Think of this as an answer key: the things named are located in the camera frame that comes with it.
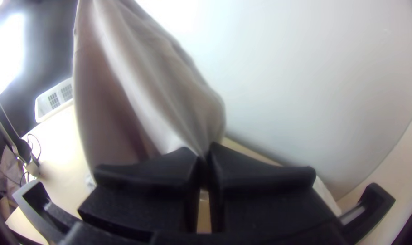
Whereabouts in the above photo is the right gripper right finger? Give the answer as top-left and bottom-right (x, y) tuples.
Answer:
(205, 142), (343, 239)

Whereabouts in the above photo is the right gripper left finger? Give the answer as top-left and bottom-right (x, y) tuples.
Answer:
(78, 147), (206, 240)

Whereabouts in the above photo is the grey t-shirt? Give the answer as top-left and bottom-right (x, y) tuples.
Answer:
(72, 0), (342, 217)

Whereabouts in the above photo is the white laundry basket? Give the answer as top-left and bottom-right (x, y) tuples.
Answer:
(34, 77), (74, 124)

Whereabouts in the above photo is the black cable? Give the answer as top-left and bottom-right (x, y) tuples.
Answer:
(26, 133), (42, 162)

